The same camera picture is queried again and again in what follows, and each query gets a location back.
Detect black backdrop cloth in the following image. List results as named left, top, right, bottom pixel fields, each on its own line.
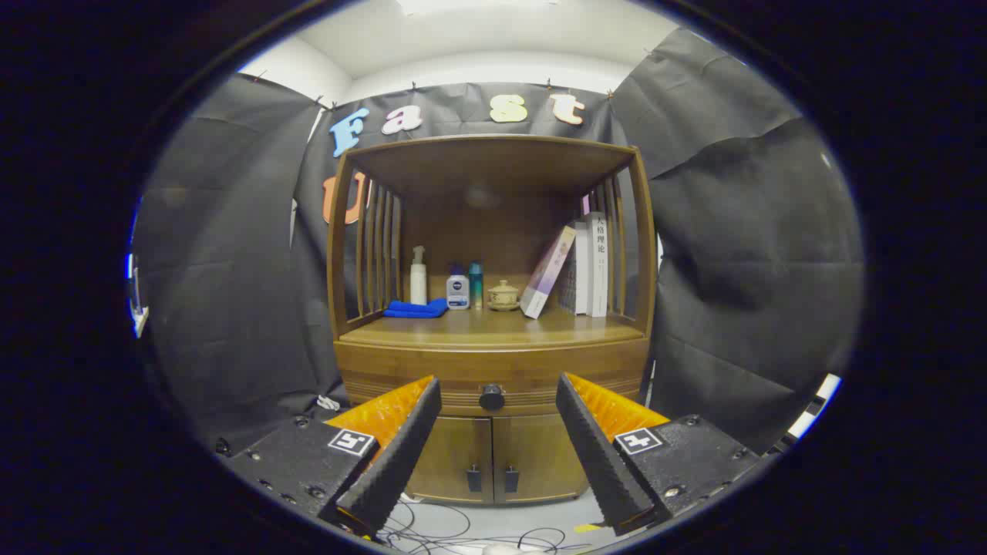
left=131, top=27, right=864, bottom=456

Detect beige ceramic lidded cup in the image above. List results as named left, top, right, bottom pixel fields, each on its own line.
left=487, top=279, right=521, bottom=312

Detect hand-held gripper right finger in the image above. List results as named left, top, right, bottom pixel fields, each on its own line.
left=555, top=372, right=764, bottom=537

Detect dark patterned book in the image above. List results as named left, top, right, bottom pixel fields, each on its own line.
left=558, top=254, right=579, bottom=313

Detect brown wooden cabinet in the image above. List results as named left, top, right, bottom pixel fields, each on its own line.
left=325, top=135, right=658, bottom=506

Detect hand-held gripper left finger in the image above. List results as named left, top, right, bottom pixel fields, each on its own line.
left=224, top=375, right=443, bottom=540

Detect brown wooden drawer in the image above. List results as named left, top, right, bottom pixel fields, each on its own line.
left=335, top=339, right=651, bottom=417

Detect brown wooden countertop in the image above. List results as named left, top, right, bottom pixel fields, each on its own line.
left=339, top=308, right=645, bottom=352

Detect white foam pump bottle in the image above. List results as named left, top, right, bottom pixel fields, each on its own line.
left=409, top=245, right=428, bottom=306

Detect white book black print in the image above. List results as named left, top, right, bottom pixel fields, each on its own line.
left=588, top=211, right=610, bottom=318

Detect black floor cables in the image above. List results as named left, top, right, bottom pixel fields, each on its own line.
left=382, top=497, right=587, bottom=555

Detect wooden cabinet door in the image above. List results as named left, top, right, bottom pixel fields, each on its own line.
left=493, top=415, right=591, bottom=503
left=406, top=416, right=494, bottom=503

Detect thin white book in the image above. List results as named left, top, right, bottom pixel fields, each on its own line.
left=574, top=220, right=593, bottom=315

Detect purple and white book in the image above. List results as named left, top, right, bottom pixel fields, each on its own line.
left=520, top=225, right=578, bottom=320

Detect blue folded cloth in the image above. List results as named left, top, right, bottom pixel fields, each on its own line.
left=383, top=298, right=450, bottom=319

